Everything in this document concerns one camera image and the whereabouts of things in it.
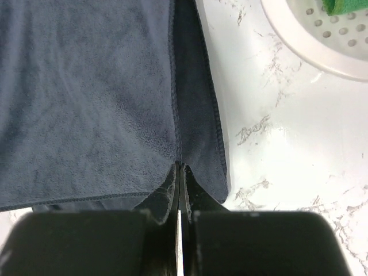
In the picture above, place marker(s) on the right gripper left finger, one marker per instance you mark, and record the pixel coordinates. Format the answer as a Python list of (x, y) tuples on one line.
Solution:
[(142, 241)]

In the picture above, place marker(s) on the green towel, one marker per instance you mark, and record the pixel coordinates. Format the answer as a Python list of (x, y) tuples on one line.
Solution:
[(339, 7)]

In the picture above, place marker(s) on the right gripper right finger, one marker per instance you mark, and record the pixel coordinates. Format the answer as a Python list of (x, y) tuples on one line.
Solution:
[(217, 241)]

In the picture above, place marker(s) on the right white plastic basket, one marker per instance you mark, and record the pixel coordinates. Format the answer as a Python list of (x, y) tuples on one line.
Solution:
[(335, 44)]

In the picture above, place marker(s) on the dark blue towel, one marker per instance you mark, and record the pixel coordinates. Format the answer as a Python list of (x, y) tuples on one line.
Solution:
[(99, 100)]

